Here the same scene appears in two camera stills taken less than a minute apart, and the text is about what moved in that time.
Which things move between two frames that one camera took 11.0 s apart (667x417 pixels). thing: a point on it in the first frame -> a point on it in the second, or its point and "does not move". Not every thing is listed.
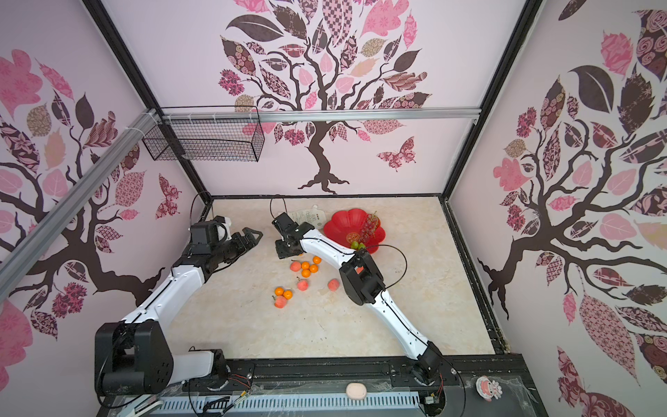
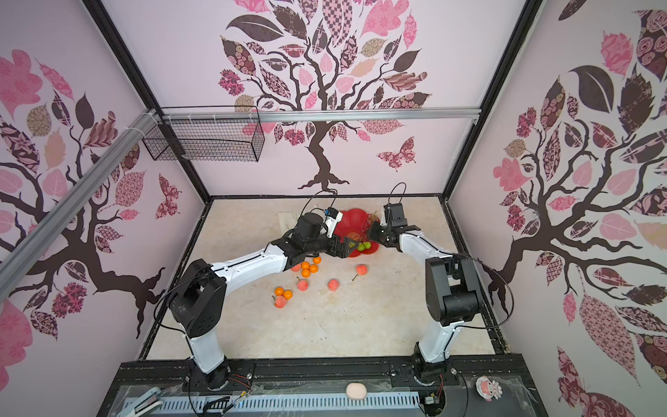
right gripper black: [281, 254] -> [373, 234]
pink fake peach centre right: [333, 285] does not move
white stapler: [141, 407] does not move
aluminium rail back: [325, 115] does not move
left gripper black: [241, 245] -> [344, 251]
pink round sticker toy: [488, 388] does not move
